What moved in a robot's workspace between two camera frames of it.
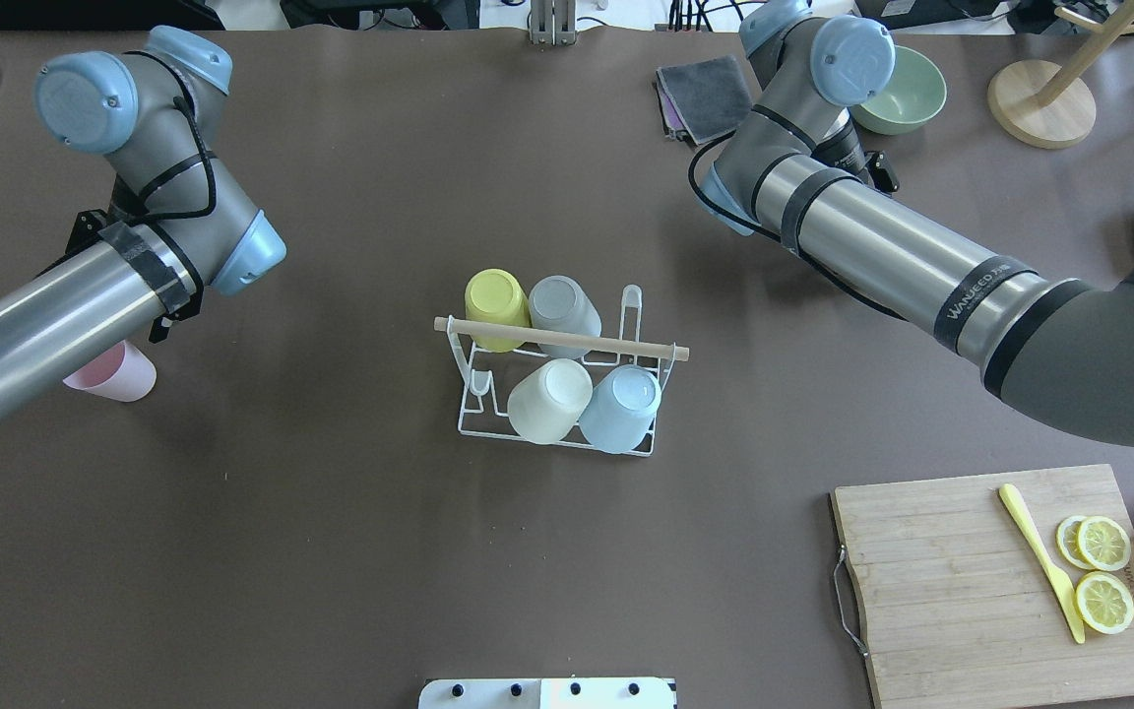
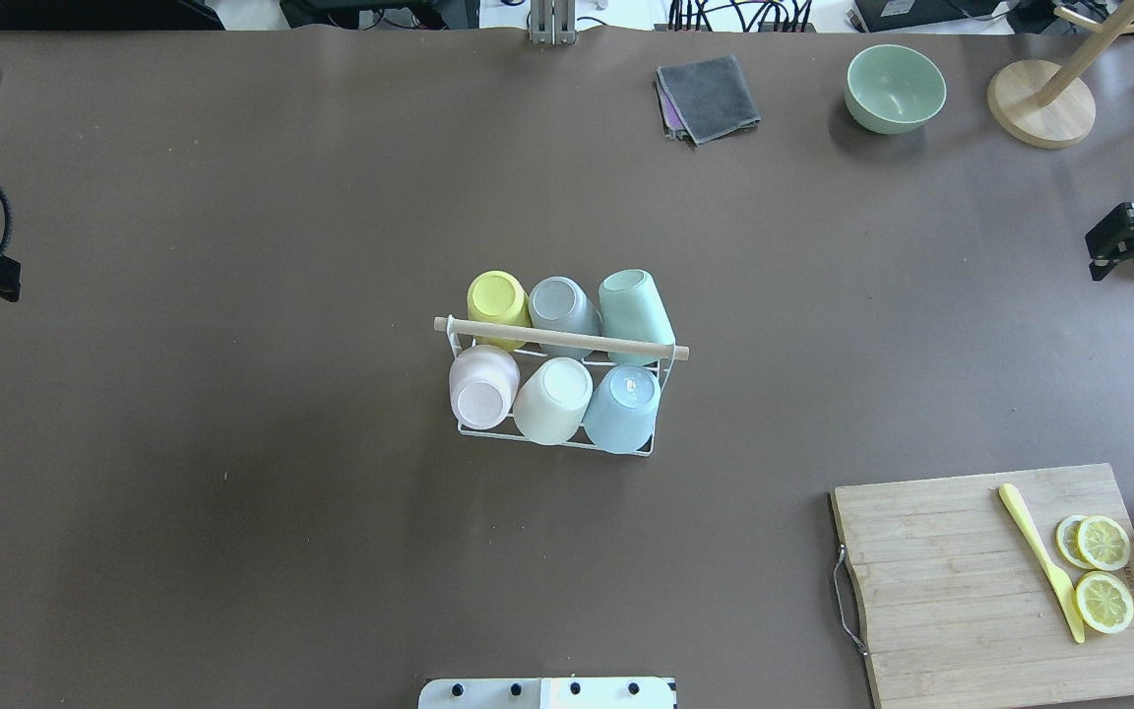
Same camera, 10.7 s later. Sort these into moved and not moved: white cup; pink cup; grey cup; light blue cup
Moved: pink cup
Not moved: light blue cup; white cup; grey cup
